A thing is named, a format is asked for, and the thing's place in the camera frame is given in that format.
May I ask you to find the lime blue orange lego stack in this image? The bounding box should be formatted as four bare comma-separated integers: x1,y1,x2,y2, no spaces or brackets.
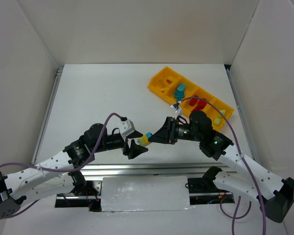
137,132,152,147

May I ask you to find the red rectangular lego brick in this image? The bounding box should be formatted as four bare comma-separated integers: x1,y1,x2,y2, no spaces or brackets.
189,98,198,106

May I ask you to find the blue rectangular lego brick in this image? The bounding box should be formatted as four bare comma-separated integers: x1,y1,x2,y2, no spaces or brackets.
173,91,185,99

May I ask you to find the red flower lego brick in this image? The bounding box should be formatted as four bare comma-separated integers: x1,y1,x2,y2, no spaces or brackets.
193,100,206,111

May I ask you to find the blue frog lego brick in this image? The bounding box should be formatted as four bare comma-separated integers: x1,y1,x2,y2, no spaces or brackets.
177,83,185,92

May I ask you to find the lime green lego brick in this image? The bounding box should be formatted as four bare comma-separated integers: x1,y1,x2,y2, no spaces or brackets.
220,110,226,117

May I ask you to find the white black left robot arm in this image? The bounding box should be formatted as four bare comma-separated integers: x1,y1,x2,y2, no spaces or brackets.
0,121,148,220

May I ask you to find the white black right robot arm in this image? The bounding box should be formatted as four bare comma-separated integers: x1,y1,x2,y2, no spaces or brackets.
148,111,294,223

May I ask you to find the yellow sorting tray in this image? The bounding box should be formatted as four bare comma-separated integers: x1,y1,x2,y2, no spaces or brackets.
148,67,234,131

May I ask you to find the white foil cover panel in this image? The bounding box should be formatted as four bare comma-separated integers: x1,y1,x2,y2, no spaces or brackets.
101,176,191,212

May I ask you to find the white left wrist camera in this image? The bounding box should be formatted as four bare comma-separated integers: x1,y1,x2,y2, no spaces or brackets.
118,119,135,136

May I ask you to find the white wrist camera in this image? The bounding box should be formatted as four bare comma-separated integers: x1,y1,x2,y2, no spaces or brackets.
170,102,183,117
118,119,135,136

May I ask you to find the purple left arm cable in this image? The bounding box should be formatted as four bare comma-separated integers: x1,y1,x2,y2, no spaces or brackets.
0,113,128,218

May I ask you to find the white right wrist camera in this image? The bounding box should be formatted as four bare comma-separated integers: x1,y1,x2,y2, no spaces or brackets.
170,102,183,117

